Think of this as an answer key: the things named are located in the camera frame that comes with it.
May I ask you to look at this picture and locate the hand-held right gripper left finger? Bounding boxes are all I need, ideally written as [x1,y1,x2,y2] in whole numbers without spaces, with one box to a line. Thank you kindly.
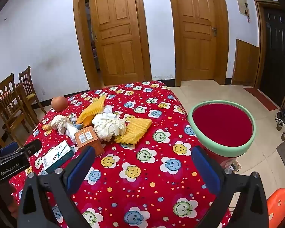
[18,145,96,228]

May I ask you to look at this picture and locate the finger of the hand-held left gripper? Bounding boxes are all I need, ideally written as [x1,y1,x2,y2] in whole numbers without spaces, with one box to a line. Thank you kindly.
[0,142,21,159]
[19,139,42,158]

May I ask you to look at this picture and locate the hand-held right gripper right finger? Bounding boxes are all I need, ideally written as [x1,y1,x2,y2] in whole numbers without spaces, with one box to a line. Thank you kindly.
[191,146,269,228]

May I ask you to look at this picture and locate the white and teal box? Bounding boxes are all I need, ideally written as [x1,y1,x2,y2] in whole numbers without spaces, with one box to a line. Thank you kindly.
[41,141,74,174]

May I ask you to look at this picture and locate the orange cardboard box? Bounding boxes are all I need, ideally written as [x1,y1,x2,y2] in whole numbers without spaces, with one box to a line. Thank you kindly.
[74,126,105,157]

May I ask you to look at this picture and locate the small white tissue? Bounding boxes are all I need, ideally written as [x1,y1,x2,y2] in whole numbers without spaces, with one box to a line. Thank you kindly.
[50,114,70,135]

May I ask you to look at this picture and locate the red bin with green rim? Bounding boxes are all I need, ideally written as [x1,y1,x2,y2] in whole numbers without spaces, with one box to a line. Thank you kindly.
[188,100,256,170]

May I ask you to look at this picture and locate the large white paper towel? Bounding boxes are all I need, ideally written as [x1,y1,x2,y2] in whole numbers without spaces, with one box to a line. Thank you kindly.
[92,105,127,142]

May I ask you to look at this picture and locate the yellow foam fruit net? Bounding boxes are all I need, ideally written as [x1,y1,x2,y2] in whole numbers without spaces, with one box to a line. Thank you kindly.
[76,95,107,124]
[114,117,153,145]

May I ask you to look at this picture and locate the wooden chair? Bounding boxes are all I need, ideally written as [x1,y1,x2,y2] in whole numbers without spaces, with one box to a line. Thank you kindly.
[0,73,30,148]
[15,66,47,121]

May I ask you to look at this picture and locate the reddish brown round fruit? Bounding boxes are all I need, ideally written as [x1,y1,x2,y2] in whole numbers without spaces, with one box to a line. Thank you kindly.
[51,96,68,112]

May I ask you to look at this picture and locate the red smiley flower tablecloth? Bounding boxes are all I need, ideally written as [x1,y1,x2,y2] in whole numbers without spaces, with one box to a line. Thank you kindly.
[8,81,231,228]

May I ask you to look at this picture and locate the orange plastic stool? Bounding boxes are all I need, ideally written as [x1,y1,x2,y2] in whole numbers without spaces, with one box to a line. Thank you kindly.
[267,188,285,228]

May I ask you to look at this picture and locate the red door mat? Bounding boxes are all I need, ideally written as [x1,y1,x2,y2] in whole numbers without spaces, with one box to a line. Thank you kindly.
[242,87,279,111]

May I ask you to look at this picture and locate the pair of shoes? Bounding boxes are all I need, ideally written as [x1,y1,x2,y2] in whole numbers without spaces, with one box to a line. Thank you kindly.
[275,110,285,131]

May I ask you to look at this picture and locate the dark metal door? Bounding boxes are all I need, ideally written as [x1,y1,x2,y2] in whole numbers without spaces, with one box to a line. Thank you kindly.
[254,0,285,107]

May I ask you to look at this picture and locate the low wooden wall panel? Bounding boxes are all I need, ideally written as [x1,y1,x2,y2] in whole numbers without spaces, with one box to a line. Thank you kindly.
[231,39,260,87]

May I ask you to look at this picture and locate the wooden door with frame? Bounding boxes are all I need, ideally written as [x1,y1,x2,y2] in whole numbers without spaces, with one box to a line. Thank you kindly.
[167,0,230,87]
[72,0,152,89]

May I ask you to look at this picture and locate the beige wall box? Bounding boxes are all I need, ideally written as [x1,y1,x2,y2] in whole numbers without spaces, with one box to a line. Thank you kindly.
[236,0,252,21]

